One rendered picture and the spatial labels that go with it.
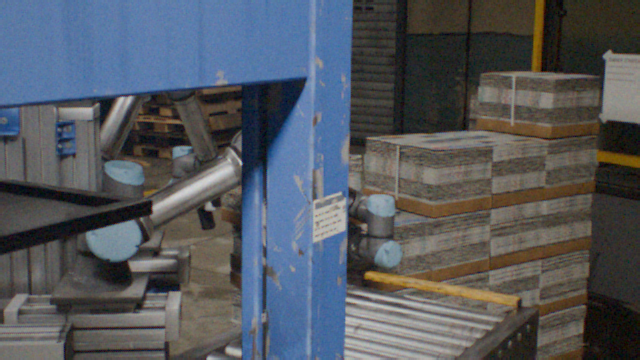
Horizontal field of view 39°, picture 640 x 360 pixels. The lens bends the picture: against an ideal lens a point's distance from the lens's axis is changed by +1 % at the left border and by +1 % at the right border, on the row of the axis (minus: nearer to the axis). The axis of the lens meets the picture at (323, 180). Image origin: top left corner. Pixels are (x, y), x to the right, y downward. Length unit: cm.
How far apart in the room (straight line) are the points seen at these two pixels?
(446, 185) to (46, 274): 135
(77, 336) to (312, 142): 163
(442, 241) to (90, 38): 262
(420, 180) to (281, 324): 226
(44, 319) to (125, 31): 180
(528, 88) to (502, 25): 636
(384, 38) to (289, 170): 955
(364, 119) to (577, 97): 709
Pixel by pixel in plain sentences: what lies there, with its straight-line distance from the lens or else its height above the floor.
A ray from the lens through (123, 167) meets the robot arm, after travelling 281.
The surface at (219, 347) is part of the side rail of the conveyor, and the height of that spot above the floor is 80.
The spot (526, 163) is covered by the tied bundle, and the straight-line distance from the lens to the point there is 341.
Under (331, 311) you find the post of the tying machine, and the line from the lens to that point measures 90.
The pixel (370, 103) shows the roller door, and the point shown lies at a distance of 1049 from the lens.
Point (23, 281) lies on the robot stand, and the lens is 258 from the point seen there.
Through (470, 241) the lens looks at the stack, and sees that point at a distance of 326.
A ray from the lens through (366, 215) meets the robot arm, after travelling 247.
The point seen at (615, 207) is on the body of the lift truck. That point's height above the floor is 69.
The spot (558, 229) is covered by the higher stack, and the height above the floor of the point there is 71.
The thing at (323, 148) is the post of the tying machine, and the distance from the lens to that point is 85.
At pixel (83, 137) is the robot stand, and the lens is 252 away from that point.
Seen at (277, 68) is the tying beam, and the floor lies 146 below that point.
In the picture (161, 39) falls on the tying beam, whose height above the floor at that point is 149.
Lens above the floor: 151
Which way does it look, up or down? 10 degrees down
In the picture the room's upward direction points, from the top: 1 degrees clockwise
